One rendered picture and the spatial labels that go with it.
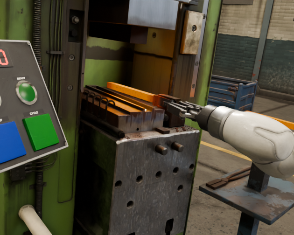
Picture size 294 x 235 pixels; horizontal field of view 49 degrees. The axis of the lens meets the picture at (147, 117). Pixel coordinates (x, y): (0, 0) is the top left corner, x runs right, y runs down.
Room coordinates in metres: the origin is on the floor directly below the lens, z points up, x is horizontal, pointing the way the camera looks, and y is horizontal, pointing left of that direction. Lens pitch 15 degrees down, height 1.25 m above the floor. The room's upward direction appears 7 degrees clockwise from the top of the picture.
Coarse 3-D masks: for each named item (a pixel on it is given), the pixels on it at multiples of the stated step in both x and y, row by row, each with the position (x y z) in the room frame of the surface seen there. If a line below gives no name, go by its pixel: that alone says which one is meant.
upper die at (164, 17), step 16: (96, 0) 1.17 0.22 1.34; (112, 0) 1.09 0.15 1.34; (128, 0) 1.02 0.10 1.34; (144, 0) 1.05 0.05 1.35; (160, 0) 1.09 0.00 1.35; (96, 16) 1.17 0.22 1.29; (112, 16) 1.08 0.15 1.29; (128, 16) 1.02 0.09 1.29; (144, 16) 1.06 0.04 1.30; (160, 16) 1.10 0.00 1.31; (176, 16) 1.14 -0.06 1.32
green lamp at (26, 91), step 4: (24, 84) 0.72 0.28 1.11; (28, 84) 0.73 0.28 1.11; (20, 88) 0.70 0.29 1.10; (24, 88) 0.71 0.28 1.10; (28, 88) 0.72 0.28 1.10; (32, 88) 0.73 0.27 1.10; (20, 92) 0.70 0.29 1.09; (24, 92) 0.71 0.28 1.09; (28, 92) 0.72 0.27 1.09; (32, 92) 0.73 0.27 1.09; (24, 96) 0.70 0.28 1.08; (28, 96) 0.71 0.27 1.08; (32, 96) 0.72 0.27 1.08; (28, 100) 0.71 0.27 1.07; (32, 100) 0.72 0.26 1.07
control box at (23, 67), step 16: (0, 48) 0.71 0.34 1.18; (16, 48) 0.75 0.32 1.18; (0, 64) 0.69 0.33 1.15; (16, 64) 0.73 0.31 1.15; (32, 64) 0.77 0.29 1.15; (0, 80) 0.67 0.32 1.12; (16, 80) 0.71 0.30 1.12; (32, 80) 0.75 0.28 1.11; (0, 96) 0.65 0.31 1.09; (16, 96) 0.69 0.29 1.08; (48, 96) 0.77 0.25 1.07; (0, 112) 0.63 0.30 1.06; (16, 112) 0.67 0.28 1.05; (32, 112) 0.70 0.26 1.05; (48, 112) 0.74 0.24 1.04; (64, 144) 0.74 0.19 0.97; (16, 160) 0.61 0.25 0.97; (32, 160) 0.64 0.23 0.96
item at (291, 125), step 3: (249, 111) 1.41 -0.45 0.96; (261, 114) 1.38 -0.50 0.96; (270, 117) 1.34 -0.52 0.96; (273, 117) 1.34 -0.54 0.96; (279, 120) 1.30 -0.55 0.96; (282, 120) 1.31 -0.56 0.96; (282, 123) 1.29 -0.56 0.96; (285, 123) 1.29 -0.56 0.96; (288, 123) 1.28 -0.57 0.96; (291, 123) 1.28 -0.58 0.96; (288, 126) 1.27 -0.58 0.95; (291, 126) 1.27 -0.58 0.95
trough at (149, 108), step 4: (96, 88) 1.41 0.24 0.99; (100, 88) 1.39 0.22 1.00; (108, 92) 1.33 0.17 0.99; (112, 92) 1.31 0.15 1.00; (116, 96) 1.29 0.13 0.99; (120, 96) 1.26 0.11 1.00; (128, 100) 1.22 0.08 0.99; (132, 100) 1.20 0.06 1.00; (136, 104) 1.18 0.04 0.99; (140, 104) 1.16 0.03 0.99; (144, 104) 1.14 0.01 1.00; (148, 108) 1.12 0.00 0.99; (152, 108) 1.11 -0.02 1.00
